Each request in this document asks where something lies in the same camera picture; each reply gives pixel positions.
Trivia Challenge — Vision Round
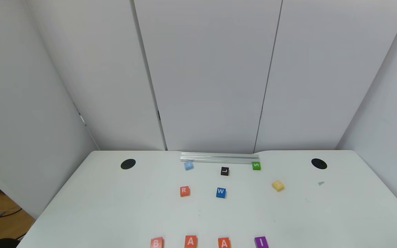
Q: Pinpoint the aluminium sign holder rail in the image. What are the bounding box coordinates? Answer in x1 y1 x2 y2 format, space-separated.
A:
180 152 259 164

